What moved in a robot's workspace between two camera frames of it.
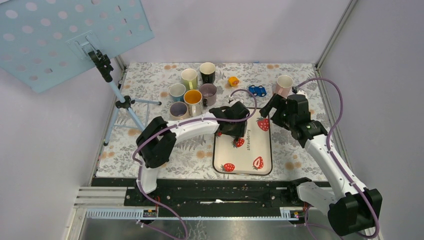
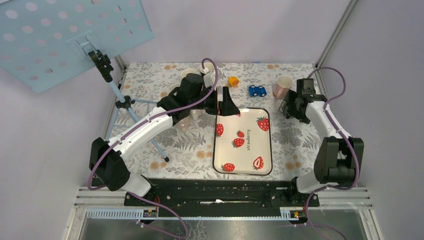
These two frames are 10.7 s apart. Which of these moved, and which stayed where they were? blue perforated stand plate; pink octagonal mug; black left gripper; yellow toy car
Moved: black left gripper
Stayed: pink octagonal mug; blue perforated stand plate; yellow toy car
